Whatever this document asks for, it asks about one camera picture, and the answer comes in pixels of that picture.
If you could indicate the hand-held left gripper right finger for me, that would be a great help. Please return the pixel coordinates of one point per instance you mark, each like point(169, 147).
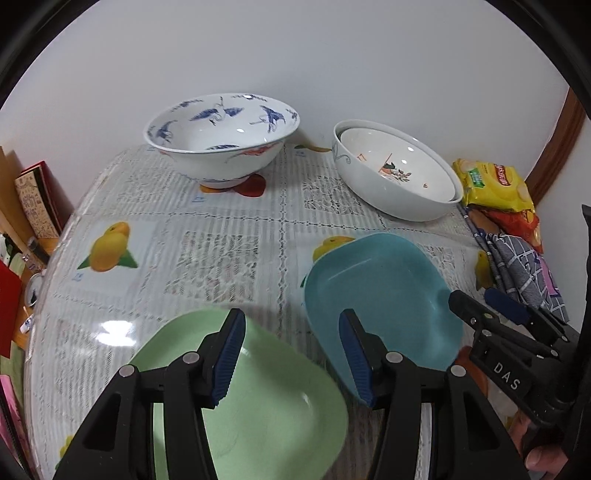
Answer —
point(358, 364)

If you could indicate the person's right hand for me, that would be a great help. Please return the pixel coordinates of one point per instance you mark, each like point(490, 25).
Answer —
point(542, 461)

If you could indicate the green cloth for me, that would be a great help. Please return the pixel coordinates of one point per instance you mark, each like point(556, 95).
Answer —
point(14, 369)

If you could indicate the brown cardboard sheet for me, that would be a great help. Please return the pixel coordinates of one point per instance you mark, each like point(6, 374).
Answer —
point(9, 194)

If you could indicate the light green plate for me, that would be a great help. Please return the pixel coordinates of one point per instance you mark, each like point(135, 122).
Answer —
point(277, 415)

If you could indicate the grey checked cloth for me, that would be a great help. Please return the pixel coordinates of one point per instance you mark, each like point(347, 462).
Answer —
point(521, 272)

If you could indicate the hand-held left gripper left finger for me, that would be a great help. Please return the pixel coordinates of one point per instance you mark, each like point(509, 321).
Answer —
point(228, 360)

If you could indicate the large blue crane-patterned bowl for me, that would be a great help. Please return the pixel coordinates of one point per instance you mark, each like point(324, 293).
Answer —
point(221, 157)

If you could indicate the orange snack packet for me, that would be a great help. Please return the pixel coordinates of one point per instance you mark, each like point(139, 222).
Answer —
point(521, 226)

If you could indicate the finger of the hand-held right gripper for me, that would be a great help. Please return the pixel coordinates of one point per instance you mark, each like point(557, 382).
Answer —
point(468, 309)
point(508, 307)

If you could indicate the green and white item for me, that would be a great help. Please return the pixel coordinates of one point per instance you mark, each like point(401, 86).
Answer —
point(11, 249)

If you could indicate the pink floral item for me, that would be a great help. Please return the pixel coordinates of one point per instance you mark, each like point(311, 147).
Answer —
point(11, 424)

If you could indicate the red flat box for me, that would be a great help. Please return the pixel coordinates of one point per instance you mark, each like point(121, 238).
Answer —
point(9, 314)

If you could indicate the yellow snack packet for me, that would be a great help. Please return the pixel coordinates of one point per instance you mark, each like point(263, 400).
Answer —
point(494, 189)

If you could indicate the silver drink can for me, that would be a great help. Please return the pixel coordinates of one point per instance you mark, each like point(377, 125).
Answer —
point(34, 290)

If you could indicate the white bowl with grey scrolls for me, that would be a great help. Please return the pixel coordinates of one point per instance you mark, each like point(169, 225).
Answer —
point(369, 194)

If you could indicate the teal plate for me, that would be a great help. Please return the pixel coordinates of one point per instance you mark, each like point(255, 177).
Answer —
point(392, 295)

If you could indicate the brown wooden door frame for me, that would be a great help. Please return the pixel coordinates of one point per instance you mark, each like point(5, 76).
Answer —
point(561, 143)

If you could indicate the brown patterned book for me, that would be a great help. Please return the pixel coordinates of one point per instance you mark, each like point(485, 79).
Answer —
point(34, 203)

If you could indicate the wooden side table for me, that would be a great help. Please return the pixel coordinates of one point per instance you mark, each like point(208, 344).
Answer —
point(25, 341)

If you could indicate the dark slim stick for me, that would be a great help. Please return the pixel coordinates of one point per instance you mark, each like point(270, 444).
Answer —
point(38, 251)

